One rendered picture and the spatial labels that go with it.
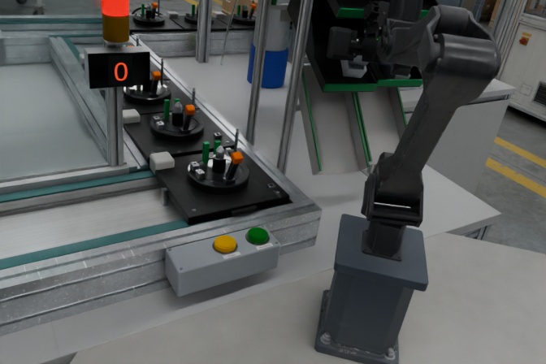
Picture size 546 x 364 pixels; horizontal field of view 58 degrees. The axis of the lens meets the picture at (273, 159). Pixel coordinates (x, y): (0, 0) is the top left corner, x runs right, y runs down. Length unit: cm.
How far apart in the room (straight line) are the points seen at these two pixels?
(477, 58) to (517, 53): 454
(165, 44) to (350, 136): 123
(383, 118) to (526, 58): 385
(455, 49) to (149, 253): 61
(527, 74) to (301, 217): 420
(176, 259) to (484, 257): 74
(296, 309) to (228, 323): 14
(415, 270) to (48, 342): 61
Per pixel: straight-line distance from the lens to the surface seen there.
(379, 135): 130
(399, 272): 81
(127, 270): 94
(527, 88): 511
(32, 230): 108
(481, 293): 118
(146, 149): 123
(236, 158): 101
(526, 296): 124
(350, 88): 111
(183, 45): 228
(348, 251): 82
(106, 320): 96
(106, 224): 107
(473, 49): 62
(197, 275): 91
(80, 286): 93
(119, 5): 101
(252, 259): 95
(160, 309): 97
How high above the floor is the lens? 155
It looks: 28 degrees down
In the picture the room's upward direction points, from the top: 8 degrees clockwise
